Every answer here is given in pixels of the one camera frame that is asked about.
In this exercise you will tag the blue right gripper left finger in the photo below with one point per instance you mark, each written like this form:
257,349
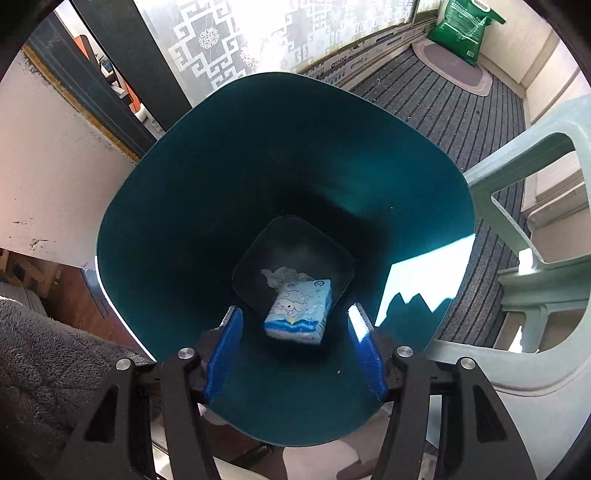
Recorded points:
224,342

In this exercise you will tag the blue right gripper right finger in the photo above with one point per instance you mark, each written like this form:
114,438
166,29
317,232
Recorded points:
366,346

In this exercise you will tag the blue white tissue pack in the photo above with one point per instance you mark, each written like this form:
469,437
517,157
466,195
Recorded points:
300,311

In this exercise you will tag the white plastic bag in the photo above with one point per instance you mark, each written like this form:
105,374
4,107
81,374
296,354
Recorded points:
275,279

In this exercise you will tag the dark teal trash bin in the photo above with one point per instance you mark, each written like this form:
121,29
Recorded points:
274,170

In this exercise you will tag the light green plastic stool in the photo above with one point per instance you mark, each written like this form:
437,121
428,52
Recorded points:
546,387

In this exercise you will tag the oval grey floor mat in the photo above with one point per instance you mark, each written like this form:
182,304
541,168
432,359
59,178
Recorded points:
473,79

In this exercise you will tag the frosted patterned sliding door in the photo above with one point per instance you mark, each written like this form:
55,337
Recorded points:
171,55

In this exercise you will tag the green rice bag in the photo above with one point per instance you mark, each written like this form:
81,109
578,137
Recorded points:
463,27

